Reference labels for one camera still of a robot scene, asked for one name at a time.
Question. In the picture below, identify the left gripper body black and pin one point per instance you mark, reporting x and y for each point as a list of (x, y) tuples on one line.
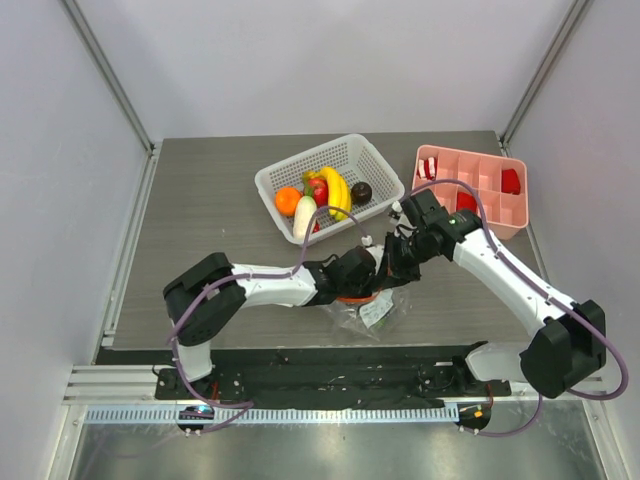
[(364, 289)]

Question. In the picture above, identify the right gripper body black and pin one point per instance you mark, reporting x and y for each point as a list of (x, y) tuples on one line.
[(400, 251)]

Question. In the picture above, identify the clear zip bag orange seal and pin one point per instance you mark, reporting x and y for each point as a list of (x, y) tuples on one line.
[(374, 317)]

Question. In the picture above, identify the dark brown fake fruit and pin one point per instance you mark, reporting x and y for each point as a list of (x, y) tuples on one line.
[(361, 193)]

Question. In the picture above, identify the yellow fake banana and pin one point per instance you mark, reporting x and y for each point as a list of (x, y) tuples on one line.
[(338, 192)]

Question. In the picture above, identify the white fake radish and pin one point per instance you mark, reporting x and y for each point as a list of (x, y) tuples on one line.
[(305, 209)]

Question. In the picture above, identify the red fake apple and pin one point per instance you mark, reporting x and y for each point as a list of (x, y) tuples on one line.
[(319, 191)]

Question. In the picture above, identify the orange fake fruit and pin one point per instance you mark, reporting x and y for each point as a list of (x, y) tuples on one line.
[(286, 200)]

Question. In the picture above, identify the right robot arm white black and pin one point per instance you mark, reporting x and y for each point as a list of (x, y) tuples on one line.
[(565, 346)]

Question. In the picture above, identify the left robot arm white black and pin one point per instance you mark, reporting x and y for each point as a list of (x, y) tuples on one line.
[(201, 301)]

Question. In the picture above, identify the red item middle compartment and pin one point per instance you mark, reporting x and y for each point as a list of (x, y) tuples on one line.
[(466, 201)]

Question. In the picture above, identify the red item compartment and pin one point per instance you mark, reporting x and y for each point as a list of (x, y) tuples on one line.
[(510, 182), (466, 201)]

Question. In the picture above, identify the red white striped item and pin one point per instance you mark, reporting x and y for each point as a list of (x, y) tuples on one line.
[(427, 168)]

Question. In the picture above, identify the white perforated plastic basket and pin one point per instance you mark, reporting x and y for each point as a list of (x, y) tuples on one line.
[(355, 159)]

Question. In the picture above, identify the pink compartment tray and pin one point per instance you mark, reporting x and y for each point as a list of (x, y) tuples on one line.
[(479, 175)]

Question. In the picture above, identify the red item right compartment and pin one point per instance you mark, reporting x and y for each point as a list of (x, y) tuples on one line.
[(510, 182)]

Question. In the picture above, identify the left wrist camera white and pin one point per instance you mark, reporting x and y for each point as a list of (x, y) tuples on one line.
[(375, 250)]

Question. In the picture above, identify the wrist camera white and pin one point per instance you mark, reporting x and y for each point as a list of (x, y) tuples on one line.
[(375, 250), (401, 225)]

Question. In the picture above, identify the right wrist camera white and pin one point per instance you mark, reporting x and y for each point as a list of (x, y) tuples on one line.
[(401, 225)]

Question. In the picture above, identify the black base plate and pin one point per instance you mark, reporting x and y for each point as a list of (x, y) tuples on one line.
[(335, 378)]

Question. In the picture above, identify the white slotted cable duct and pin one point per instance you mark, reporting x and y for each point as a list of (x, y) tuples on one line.
[(195, 414)]

